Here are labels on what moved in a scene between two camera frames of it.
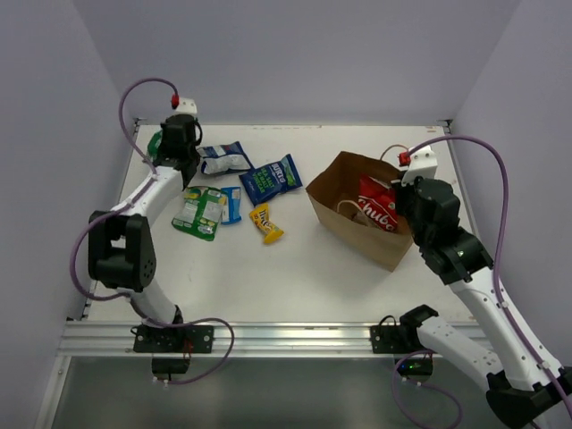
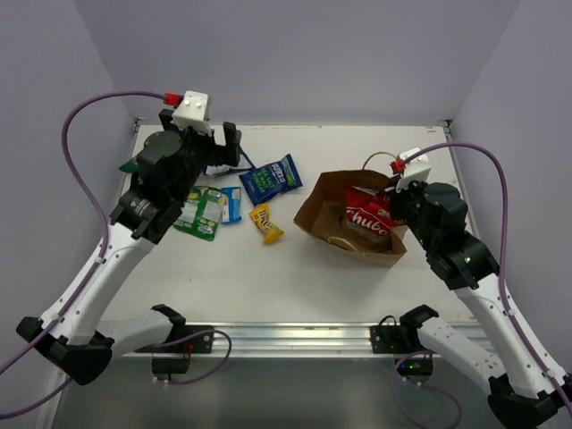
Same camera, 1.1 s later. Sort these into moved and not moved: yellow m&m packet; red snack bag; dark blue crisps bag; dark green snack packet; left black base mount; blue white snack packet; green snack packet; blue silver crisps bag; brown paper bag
Moved: dark green snack packet; brown paper bag; red snack bag
Not moved: blue white snack packet; left black base mount; green snack packet; blue silver crisps bag; dark blue crisps bag; yellow m&m packet
